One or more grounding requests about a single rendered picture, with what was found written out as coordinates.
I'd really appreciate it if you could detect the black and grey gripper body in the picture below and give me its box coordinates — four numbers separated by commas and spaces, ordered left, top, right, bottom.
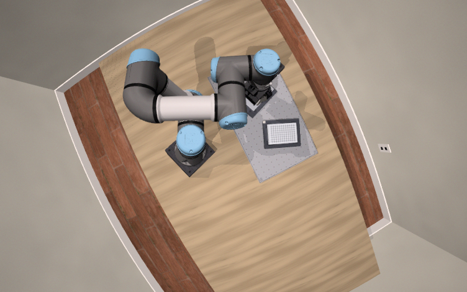
245, 81, 271, 105

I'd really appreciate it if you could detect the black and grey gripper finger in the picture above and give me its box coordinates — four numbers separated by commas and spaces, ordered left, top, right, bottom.
256, 89, 272, 106

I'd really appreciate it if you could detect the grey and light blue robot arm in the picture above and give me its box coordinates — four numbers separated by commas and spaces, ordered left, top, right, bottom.
123, 48, 285, 167

